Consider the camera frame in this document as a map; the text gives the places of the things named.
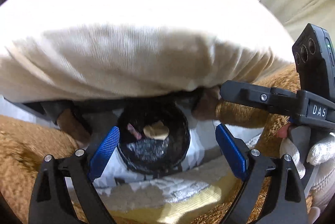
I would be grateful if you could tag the right hand white glove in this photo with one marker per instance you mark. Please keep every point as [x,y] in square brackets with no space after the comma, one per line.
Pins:
[321,155]

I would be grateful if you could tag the brown fluffy rug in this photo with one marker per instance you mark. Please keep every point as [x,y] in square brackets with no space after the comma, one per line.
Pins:
[24,145]

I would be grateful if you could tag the black tracking camera box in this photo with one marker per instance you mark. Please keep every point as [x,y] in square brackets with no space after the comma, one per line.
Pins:
[313,52]

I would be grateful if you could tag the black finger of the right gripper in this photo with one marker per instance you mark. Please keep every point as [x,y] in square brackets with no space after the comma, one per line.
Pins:
[271,99]

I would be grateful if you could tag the beige bed cover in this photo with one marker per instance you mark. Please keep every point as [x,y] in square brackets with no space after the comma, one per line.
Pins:
[94,49]

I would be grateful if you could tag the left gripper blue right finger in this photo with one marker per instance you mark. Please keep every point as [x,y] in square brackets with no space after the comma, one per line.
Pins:
[234,150]

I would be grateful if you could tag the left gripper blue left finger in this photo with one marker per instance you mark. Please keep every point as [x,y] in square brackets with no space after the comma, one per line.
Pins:
[100,152]

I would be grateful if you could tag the black round trash bin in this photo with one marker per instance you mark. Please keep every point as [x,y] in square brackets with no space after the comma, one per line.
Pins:
[149,156]

